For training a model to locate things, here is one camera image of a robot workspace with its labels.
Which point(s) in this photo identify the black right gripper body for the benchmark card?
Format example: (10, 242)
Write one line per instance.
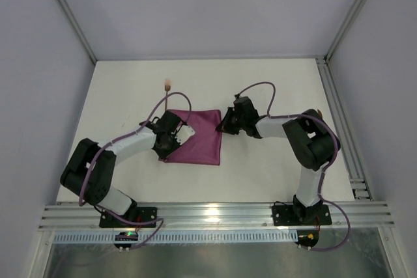
(230, 122)

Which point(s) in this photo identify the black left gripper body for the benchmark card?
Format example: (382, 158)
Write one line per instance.
(170, 141)

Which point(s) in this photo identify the purple cloth napkin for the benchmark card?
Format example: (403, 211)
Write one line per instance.
(204, 147)

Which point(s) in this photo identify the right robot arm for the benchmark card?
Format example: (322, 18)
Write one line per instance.
(313, 143)

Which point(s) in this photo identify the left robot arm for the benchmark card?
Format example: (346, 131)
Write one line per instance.
(89, 171)

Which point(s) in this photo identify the left controller board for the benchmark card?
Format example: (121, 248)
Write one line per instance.
(125, 240)

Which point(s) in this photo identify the controller board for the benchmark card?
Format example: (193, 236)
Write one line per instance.
(307, 239)
(125, 240)

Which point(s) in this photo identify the right controller board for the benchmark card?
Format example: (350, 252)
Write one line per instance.
(307, 239)

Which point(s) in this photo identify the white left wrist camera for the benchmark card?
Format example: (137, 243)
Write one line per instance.
(184, 133)

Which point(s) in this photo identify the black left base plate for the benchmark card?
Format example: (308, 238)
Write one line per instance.
(144, 214)

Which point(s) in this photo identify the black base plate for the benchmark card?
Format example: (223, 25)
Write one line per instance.
(144, 214)
(285, 215)

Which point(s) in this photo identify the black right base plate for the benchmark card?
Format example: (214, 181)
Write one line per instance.
(285, 215)

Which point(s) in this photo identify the aluminium right side rail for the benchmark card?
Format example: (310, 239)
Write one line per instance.
(355, 169)

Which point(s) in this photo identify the aluminium rail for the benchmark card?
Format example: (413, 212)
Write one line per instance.
(355, 169)
(220, 216)

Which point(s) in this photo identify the slotted grey cable duct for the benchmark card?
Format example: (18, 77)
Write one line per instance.
(182, 236)

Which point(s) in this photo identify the aluminium front rail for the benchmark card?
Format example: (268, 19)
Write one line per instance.
(220, 216)

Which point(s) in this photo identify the left corner frame post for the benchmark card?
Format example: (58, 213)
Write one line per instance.
(73, 23)

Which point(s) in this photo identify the corner frame post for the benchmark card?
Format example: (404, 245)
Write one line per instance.
(73, 23)
(347, 23)

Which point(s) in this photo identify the right corner frame post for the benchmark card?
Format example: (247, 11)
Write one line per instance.
(347, 23)

